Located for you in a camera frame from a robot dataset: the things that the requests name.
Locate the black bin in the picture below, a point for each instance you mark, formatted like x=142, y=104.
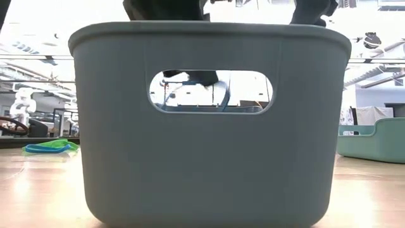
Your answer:
x=38, y=130

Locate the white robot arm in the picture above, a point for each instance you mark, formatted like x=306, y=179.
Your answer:
x=23, y=104

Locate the green rubber band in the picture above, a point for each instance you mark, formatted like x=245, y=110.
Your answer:
x=63, y=144

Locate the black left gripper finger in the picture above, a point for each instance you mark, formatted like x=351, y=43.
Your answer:
x=174, y=73
x=204, y=77

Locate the green plastic basket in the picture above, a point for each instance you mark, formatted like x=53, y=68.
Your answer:
x=379, y=145

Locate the white patterned cloth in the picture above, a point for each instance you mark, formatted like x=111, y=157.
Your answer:
x=346, y=117

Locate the white cloth cover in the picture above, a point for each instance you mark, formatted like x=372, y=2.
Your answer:
x=370, y=115

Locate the black white ceiling device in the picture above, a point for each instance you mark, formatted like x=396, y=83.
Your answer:
x=371, y=41

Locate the blue plastic basket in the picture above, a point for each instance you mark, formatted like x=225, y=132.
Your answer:
x=202, y=158

